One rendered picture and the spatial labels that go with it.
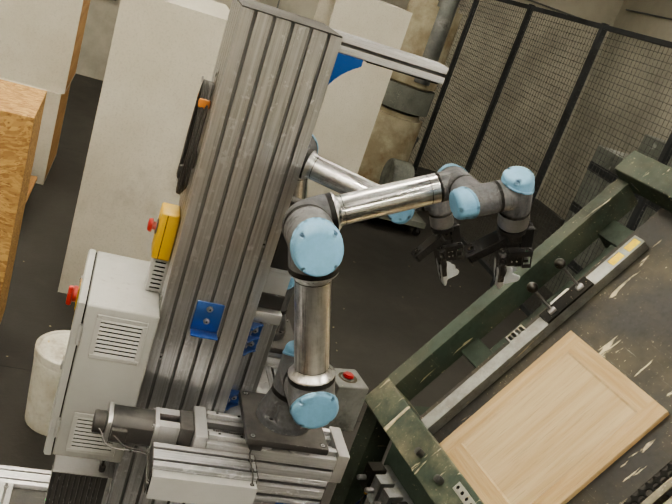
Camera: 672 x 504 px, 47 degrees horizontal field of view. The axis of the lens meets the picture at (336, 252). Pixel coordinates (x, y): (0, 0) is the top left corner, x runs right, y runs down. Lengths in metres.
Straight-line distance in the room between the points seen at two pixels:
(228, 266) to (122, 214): 2.52
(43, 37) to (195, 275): 4.21
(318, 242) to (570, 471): 1.09
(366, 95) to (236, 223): 4.12
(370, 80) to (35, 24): 2.45
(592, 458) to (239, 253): 1.15
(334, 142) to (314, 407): 4.34
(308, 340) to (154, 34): 2.72
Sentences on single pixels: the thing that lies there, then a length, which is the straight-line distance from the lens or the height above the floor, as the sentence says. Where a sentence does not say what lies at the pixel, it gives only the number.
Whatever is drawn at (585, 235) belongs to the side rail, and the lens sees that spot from 2.89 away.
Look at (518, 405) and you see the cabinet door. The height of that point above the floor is 1.11.
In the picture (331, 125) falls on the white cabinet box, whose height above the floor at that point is 1.08.
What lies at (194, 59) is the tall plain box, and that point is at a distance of 4.26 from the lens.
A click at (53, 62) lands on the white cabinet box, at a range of 6.08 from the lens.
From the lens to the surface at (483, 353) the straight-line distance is 2.78.
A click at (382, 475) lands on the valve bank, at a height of 0.77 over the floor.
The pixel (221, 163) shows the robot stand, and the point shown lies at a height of 1.65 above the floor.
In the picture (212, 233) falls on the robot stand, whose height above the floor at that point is 1.46.
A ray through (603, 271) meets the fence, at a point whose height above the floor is 1.55.
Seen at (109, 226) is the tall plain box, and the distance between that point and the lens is 4.53.
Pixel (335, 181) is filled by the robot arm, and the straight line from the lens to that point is 2.30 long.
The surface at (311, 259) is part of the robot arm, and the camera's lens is 1.66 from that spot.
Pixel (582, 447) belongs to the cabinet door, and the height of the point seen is 1.16.
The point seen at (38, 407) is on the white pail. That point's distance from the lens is 3.54.
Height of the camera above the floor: 2.17
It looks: 19 degrees down
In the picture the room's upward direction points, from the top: 19 degrees clockwise
